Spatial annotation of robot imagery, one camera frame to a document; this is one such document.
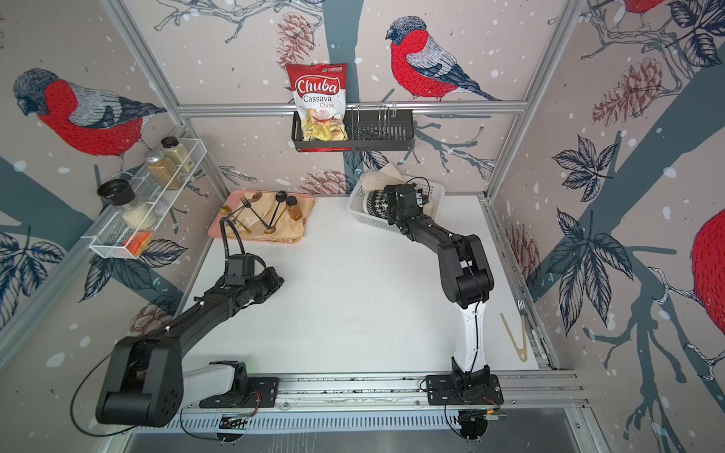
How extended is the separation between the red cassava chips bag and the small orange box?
1.68 feet

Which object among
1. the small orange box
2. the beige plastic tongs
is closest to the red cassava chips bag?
the small orange box

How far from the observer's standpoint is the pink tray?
1.09 metres

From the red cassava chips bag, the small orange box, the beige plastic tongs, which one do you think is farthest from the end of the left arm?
the beige plastic tongs

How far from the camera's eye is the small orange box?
656 mm

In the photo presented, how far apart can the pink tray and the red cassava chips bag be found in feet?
1.05

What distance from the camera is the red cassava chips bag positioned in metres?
0.83
